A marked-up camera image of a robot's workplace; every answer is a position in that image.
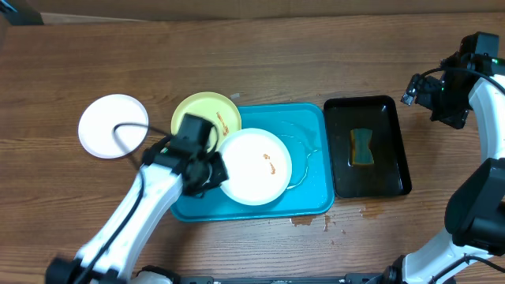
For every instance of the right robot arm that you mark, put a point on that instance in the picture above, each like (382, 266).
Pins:
(474, 216)

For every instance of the teal plastic tray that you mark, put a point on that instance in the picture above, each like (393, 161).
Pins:
(300, 126)

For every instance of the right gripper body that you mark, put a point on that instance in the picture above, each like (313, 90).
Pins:
(418, 91)

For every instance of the white plate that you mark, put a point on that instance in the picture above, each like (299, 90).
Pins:
(113, 126)
(258, 165)

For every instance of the black rectangular water tray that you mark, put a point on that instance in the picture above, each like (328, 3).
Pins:
(389, 174)

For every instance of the yellow-green plate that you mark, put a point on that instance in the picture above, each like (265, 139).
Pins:
(214, 107)

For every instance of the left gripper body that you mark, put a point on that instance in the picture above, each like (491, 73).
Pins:
(215, 173)

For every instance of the yellow green sponge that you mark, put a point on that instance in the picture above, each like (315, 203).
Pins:
(361, 154)

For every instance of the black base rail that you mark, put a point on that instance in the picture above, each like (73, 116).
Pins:
(352, 278)

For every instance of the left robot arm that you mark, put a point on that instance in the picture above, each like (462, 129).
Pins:
(170, 168)

